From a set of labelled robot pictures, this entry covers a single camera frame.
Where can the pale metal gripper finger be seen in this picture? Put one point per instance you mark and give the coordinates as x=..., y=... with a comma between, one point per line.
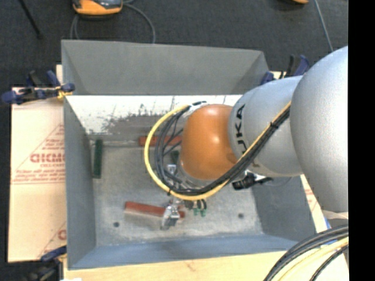
x=166, y=219
x=175, y=217

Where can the red-brown flat block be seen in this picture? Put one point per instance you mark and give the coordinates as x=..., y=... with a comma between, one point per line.
x=162, y=141
x=143, y=208

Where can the grey metal bin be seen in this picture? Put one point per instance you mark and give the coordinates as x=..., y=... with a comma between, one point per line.
x=123, y=174

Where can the dark green flat block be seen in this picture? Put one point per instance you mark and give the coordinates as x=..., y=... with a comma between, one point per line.
x=98, y=158

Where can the black cylinder on white bracket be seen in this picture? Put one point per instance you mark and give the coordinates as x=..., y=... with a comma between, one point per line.
x=246, y=182

